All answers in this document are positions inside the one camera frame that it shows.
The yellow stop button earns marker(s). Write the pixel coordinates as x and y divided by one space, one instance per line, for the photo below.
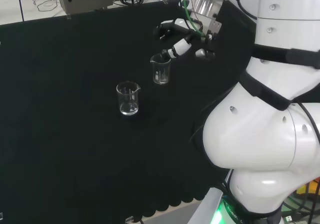
307 189

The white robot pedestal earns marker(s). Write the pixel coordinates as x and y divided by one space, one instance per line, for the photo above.
207 209

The black table cloth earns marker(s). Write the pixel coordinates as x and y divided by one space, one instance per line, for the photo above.
62 109

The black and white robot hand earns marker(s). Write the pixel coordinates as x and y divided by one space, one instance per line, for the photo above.
210 29

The clear glass beaker with print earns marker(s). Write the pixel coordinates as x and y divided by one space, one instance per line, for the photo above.
161 71

